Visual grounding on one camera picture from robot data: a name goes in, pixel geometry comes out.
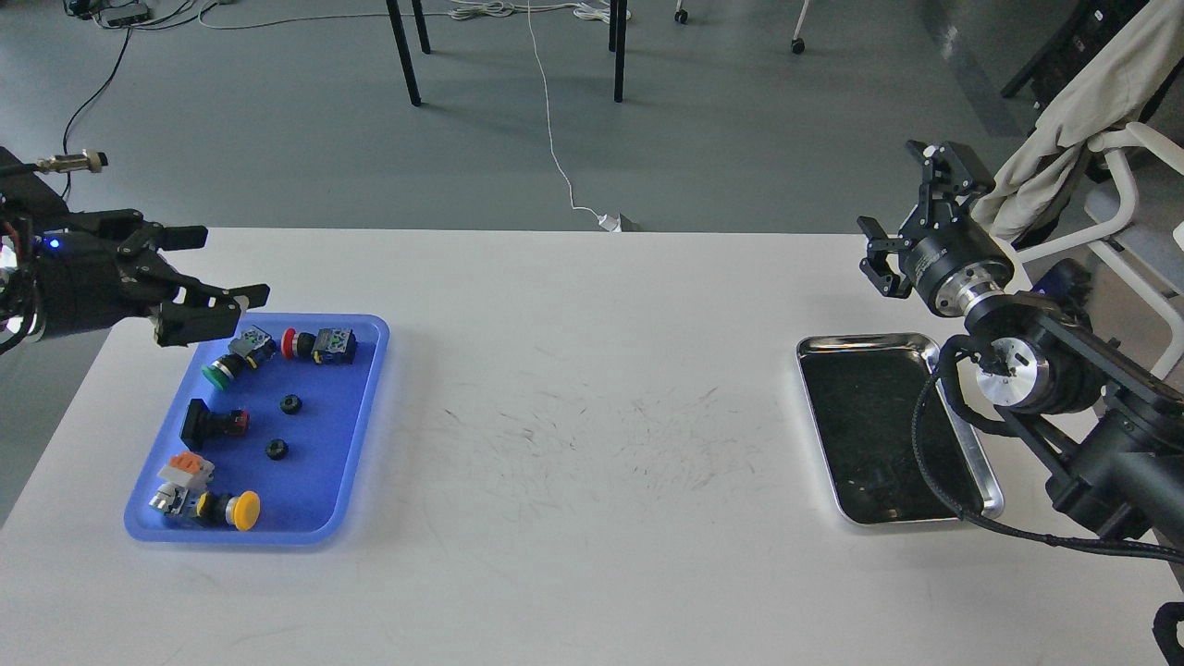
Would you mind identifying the red push button switch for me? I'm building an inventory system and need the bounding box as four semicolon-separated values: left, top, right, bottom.
278;327;358;365

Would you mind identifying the white chair with beige cloth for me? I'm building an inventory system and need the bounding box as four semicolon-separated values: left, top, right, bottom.
972;1;1183;379

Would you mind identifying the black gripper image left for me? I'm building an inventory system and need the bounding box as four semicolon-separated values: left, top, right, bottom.
34;211;270;347

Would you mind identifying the blue plastic tray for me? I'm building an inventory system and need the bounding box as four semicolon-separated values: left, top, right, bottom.
123;313;390;547

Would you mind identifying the yellow push button switch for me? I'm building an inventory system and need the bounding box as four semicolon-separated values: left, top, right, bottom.
149;486;262;532

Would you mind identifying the black table leg right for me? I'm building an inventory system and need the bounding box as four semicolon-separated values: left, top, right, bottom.
609;0;628;103

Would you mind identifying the silver metal tray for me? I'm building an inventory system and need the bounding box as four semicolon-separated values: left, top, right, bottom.
794;332;1004;529

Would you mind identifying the black table leg left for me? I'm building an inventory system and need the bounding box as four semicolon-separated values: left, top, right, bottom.
385;0;432;108

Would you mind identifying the green push button switch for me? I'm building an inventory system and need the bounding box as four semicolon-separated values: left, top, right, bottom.
202;326;278;389

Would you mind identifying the black floor cable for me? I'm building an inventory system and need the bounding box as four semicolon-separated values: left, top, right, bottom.
59;0;149;201

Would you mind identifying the black push button switch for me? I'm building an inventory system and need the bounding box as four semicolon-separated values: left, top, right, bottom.
180;398;250;452

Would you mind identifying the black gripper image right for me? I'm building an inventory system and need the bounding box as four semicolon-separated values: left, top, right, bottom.
856;140;1015;319

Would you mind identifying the black table leg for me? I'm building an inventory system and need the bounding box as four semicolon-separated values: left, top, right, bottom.
609;0;628;103
385;0;432;108

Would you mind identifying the black sleeved cable right arm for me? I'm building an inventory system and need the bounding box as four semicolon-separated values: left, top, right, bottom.
910;335;1184;666

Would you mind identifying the white floor cable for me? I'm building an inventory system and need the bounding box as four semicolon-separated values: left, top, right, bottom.
199;0;641;233

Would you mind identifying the small black gear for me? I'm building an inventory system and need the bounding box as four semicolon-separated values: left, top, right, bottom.
264;438;290;461
278;395;302;414

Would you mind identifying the orange grey contact block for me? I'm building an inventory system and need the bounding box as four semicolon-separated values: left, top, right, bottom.
159;450;215;489

